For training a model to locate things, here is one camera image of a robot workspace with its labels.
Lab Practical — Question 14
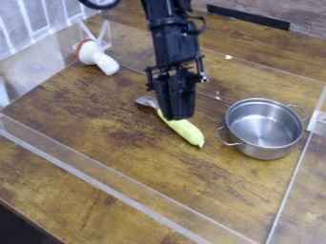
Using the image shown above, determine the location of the black cable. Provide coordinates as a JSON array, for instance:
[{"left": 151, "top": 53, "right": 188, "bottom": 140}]
[{"left": 77, "top": 0, "right": 122, "bottom": 10}]

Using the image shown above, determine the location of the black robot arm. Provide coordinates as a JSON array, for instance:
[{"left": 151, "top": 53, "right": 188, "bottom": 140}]
[{"left": 141, "top": 0, "right": 207, "bottom": 120}]

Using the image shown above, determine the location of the black strip on table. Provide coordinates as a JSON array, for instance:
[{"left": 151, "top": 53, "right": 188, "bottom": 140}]
[{"left": 205, "top": 4, "right": 290, "bottom": 31}]

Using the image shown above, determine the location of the clear acrylic stand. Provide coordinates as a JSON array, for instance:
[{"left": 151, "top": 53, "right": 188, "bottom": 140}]
[{"left": 70, "top": 20, "right": 112, "bottom": 51}]

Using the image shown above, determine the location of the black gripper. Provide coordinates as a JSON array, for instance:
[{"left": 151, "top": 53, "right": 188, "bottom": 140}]
[{"left": 145, "top": 17, "right": 207, "bottom": 120}]

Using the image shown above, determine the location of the white toy mushroom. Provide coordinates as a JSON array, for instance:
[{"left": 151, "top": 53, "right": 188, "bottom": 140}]
[{"left": 76, "top": 39, "right": 120, "bottom": 75}]

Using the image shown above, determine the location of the stainless steel pot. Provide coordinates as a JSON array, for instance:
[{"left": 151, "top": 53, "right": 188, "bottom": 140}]
[{"left": 217, "top": 98, "right": 308, "bottom": 160}]

